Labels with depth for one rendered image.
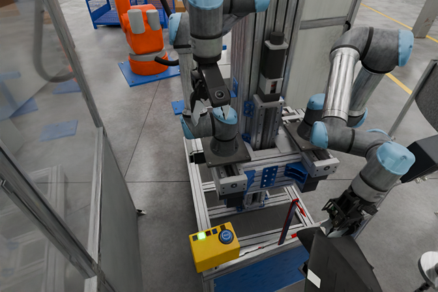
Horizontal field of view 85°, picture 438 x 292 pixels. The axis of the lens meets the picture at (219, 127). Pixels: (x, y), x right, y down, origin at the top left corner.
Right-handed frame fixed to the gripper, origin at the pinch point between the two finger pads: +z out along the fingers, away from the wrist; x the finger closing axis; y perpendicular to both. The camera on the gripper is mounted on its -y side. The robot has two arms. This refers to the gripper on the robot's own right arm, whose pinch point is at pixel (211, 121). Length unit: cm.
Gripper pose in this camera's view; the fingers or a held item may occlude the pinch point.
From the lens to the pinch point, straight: 70.0
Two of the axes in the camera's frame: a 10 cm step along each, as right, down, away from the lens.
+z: 0.0, 7.7, 6.3
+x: -9.4, 2.1, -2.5
